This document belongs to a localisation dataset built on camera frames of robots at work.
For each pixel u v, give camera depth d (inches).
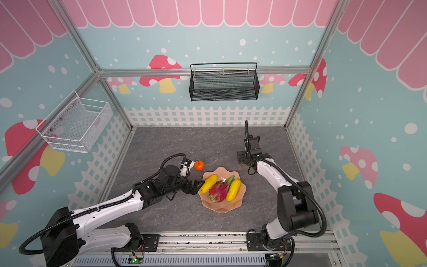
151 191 23.2
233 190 32.9
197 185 28.2
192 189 28.0
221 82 37.2
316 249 28.2
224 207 32.6
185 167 26.9
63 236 15.5
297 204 18.7
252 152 27.5
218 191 31.9
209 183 33.4
